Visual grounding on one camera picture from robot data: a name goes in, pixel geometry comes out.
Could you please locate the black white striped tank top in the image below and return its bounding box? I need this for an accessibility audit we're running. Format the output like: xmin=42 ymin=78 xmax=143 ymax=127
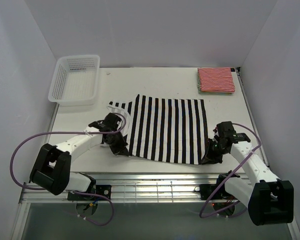
xmin=107 ymin=94 xmax=208 ymax=165

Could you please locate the green white striped tank top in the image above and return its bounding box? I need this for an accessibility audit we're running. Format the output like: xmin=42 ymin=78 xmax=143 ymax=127
xmin=197 ymin=75 xmax=234 ymax=96

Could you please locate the red white striped tank top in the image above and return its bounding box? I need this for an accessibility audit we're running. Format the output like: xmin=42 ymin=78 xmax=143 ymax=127
xmin=197 ymin=67 xmax=236 ymax=93

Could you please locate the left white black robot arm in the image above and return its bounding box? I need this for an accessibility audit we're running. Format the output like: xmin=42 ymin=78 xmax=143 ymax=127
xmin=29 ymin=127 xmax=129 ymax=195

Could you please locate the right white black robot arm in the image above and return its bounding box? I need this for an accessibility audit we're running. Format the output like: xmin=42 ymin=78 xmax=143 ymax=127
xmin=204 ymin=139 xmax=294 ymax=226

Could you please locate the white plastic basket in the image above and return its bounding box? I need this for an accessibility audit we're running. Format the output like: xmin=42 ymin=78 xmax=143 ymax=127
xmin=48 ymin=54 xmax=100 ymax=107

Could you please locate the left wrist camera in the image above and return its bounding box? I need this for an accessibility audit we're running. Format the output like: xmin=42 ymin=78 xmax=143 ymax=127
xmin=88 ymin=113 xmax=122 ymax=132

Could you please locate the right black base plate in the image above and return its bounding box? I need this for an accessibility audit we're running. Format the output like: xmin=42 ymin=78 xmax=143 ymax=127
xmin=193 ymin=183 xmax=230 ymax=200

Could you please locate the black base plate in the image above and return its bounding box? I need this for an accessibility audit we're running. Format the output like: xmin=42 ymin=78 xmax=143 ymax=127
xmin=193 ymin=183 xmax=230 ymax=200
xmin=67 ymin=184 xmax=112 ymax=202

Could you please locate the aluminium rail frame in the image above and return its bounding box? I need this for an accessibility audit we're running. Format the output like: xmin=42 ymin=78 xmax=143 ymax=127
xmin=19 ymin=172 xmax=291 ymax=204

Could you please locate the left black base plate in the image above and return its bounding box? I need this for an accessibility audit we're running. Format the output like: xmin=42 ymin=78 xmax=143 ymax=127
xmin=67 ymin=184 xmax=112 ymax=202

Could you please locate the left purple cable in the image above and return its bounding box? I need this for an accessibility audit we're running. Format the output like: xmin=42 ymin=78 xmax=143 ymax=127
xmin=10 ymin=112 xmax=127 ymax=227

